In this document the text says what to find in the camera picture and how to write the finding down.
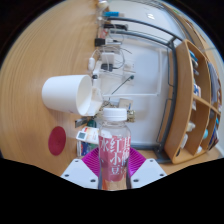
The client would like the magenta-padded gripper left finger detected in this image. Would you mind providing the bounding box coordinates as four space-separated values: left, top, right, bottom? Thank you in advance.
60 147 101 190

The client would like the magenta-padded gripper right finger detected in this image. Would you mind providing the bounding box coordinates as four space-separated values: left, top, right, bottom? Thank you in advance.
127 147 168 190

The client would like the clear bottle with pink label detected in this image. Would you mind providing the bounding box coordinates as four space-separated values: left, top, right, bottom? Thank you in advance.
98 107 132 191

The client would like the flat round red coaster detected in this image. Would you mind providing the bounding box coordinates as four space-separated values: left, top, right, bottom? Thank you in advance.
47 125 67 157

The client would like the white crumpled plastic bag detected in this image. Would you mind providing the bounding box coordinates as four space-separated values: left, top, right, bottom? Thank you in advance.
88 85 105 116

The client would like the white paper cup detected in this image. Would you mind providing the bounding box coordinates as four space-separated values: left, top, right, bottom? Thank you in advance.
41 74 94 117

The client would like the small white oval device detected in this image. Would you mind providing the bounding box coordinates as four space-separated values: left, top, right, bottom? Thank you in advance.
87 57 97 72

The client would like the white charger block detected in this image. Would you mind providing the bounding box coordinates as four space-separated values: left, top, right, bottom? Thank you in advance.
100 52 116 65

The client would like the small black box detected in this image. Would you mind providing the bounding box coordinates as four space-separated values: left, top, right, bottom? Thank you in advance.
94 38 106 47

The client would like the tall black bottle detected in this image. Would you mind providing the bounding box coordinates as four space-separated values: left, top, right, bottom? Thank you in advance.
103 23 128 31

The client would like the small blue bottle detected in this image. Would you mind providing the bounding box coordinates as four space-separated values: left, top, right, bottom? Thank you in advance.
103 11 125 19

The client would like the small white round ball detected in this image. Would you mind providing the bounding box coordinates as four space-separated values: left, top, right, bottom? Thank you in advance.
97 0 110 10

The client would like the wooden wall shelf unit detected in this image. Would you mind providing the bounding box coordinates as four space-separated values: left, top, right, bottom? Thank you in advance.
163 39 223 165

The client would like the dark grey metal frame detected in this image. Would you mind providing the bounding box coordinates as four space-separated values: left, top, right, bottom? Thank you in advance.
103 16 180 164

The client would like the white wall outlet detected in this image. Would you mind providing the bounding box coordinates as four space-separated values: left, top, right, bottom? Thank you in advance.
124 59 136 85

